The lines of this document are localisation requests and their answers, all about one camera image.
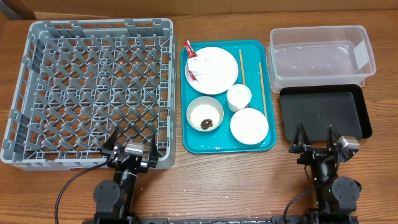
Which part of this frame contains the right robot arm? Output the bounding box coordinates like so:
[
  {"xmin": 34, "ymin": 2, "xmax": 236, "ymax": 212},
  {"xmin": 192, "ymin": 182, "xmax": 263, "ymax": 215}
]
[{"xmin": 283, "ymin": 123, "xmax": 362, "ymax": 223}]

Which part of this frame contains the teal serving tray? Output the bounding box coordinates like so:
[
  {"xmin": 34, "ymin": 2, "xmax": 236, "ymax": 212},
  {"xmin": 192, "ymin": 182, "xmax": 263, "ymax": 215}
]
[{"xmin": 180, "ymin": 40, "xmax": 277, "ymax": 154}]

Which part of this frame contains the large white plate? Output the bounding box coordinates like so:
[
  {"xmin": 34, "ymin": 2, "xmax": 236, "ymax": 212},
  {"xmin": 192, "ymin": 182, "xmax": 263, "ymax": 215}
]
[{"xmin": 183, "ymin": 47, "xmax": 239, "ymax": 95}]

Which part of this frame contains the wooden chopstick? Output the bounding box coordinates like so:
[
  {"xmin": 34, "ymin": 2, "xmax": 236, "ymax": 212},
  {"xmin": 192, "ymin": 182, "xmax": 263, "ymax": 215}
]
[
  {"xmin": 259, "ymin": 62, "xmax": 267, "ymax": 118},
  {"xmin": 239, "ymin": 49, "xmax": 246, "ymax": 86}
]

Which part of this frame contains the white red wrapper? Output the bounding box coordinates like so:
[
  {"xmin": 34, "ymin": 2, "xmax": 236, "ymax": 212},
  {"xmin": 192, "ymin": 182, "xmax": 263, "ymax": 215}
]
[{"xmin": 183, "ymin": 40, "xmax": 203, "ymax": 80}]

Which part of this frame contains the small white pink plate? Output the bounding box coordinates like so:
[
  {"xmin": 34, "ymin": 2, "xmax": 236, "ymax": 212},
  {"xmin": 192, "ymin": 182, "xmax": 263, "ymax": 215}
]
[{"xmin": 230, "ymin": 108, "xmax": 269, "ymax": 145}]

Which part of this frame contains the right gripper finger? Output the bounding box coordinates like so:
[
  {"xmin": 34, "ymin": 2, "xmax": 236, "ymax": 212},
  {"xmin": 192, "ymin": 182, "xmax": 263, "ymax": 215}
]
[
  {"xmin": 288, "ymin": 122, "xmax": 311, "ymax": 153},
  {"xmin": 326, "ymin": 125, "xmax": 341, "ymax": 149}
]

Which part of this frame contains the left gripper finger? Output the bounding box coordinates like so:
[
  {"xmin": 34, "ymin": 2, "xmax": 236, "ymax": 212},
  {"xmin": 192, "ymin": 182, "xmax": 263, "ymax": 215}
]
[
  {"xmin": 149, "ymin": 134, "xmax": 160, "ymax": 161},
  {"xmin": 101, "ymin": 128, "xmax": 118, "ymax": 154}
]

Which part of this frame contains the grey plastic dish rack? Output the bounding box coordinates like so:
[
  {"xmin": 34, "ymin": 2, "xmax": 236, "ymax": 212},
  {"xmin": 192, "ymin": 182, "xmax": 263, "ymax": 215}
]
[{"xmin": 1, "ymin": 18, "xmax": 177, "ymax": 170}]

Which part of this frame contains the white cup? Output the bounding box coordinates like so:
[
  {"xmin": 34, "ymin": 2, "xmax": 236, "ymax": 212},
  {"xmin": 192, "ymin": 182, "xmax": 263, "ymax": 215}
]
[{"xmin": 226, "ymin": 84, "xmax": 252, "ymax": 113}]

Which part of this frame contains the black tray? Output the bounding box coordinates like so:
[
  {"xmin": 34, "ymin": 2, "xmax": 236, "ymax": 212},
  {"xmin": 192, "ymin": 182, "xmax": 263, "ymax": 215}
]
[{"xmin": 279, "ymin": 84, "xmax": 373, "ymax": 142}]

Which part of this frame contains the grey bowl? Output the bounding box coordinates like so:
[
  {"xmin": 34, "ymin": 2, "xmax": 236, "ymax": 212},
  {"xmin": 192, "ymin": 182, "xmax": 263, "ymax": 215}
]
[{"xmin": 187, "ymin": 96, "xmax": 224, "ymax": 132}]

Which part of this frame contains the clear plastic bin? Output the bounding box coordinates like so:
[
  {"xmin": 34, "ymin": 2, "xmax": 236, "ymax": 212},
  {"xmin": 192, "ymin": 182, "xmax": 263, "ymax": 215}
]
[{"xmin": 266, "ymin": 26, "xmax": 376, "ymax": 93}]

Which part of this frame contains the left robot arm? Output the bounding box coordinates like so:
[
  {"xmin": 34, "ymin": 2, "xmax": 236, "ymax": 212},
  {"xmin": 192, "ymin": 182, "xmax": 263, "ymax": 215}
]
[{"xmin": 93, "ymin": 130, "xmax": 159, "ymax": 223}]

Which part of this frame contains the right wooden chopstick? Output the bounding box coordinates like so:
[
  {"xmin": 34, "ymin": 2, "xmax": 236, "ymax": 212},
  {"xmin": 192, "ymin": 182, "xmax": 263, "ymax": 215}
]
[{"xmin": 259, "ymin": 62, "xmax": 267, "ymax": 118}]

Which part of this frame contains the left wooden chopstick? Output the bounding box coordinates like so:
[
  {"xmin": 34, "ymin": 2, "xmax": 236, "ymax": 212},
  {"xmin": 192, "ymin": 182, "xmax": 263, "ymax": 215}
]
[{"xmin": 239, "ymin": 49, "xmax": 246, "ymax": 86}]

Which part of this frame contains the white rice pile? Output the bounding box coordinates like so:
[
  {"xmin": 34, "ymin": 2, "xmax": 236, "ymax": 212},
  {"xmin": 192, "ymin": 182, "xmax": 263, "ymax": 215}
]
[{"xmin": 190, "ymin": 105, "xmax": 220, "ymax": 131}]

